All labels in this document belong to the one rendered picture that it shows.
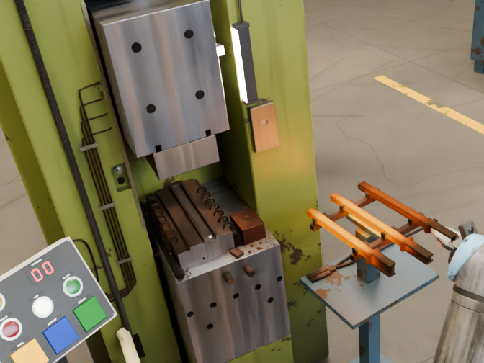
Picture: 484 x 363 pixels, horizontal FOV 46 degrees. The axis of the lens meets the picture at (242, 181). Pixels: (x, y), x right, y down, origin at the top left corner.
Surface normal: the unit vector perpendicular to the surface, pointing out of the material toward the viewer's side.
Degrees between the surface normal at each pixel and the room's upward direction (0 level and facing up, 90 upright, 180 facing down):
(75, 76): 90
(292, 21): 90
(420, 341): 0
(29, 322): 60
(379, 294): 0
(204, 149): 90
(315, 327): 90
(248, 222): 0
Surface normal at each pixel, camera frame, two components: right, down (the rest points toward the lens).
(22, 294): 0.58, -0.19
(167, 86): 0.39, 0.44
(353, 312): -0.13, -0.84
